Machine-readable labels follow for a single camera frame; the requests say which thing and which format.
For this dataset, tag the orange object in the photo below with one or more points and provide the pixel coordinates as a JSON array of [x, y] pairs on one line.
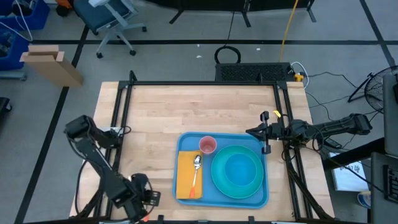
[[63, 3]]

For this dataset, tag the long cardboard box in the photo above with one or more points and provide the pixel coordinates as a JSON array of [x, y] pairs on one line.
[[53, 70]]

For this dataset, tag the black remote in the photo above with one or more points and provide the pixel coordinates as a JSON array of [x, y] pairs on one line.
[[332, 143]]

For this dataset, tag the blue bowl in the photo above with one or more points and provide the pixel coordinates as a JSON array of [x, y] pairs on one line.
[[241, 169]]

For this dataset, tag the black aluminium frame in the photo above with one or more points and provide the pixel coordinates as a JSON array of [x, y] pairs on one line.
[[202, 83]]

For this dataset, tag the black side desk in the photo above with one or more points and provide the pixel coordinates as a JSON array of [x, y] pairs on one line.
[[377, 174]]

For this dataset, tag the white paper box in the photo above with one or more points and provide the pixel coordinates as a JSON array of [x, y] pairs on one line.
[[348, 177]]

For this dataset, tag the black perforated metal box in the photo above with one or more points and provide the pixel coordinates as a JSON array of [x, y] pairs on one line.
[[248, 73]]

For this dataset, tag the yellow clip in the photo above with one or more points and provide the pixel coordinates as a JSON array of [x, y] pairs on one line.
[[276, 114]]

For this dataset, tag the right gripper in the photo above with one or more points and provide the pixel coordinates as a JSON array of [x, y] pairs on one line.
[[275, 130]]

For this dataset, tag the black standing fan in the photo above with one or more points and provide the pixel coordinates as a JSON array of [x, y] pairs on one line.
[[377, 90]]

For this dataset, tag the grey monitor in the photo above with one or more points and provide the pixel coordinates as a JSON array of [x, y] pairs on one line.
[[391, 118]]

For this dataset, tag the black curtain partition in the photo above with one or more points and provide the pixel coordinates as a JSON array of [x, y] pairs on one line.
[[217, 4]]

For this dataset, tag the blue plastic tray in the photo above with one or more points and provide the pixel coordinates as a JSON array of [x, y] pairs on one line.
[[224, 140]]

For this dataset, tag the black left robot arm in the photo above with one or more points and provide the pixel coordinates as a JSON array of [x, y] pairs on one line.
[[102, 174]]

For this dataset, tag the yellow power adapter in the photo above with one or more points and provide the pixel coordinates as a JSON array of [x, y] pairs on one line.
[[299, 76]]

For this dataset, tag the blue storage bin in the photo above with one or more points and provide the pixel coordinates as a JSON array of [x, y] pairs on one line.
[[18, 56], [37, 18]]

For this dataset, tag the grey office chair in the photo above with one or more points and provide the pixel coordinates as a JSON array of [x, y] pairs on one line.
[[93, 12]]

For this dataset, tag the pink cup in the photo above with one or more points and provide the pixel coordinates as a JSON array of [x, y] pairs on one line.
[[207, 145]]

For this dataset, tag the yellow cloth napkin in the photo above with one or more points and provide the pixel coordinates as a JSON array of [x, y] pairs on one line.
[[185, 177]]

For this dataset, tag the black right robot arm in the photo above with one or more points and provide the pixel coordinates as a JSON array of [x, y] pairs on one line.
[[339, 126]]

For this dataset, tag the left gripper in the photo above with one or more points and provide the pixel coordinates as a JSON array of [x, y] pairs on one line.
[[140, 186]]

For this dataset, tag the teal plate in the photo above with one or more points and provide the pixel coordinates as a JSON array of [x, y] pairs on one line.
[[217, 174]]

